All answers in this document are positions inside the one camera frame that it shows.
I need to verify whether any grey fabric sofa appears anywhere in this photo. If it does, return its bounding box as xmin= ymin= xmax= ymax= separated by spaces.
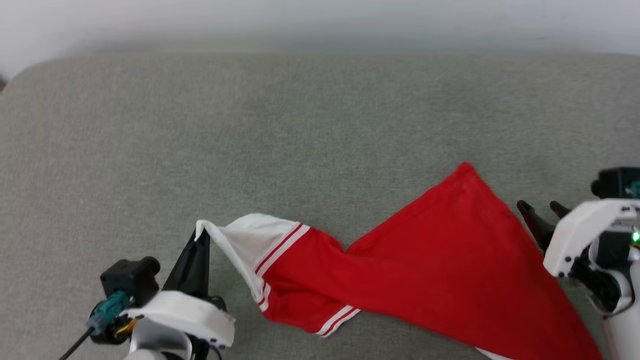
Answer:
xmin=0 ymin=52 xmax=640 ymax=360

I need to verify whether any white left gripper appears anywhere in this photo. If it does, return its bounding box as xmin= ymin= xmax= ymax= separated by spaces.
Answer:
xmin=119 ymin=231 xmax=236 ymax=350

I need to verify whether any red and white garment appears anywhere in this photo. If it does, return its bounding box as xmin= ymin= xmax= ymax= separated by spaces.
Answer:
xmin=195 ymin=161 xmax=604 ymax=360

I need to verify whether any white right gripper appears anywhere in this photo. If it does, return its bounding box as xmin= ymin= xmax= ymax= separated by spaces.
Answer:
xmin=516 ymin=198 xmax=640 ymax=279

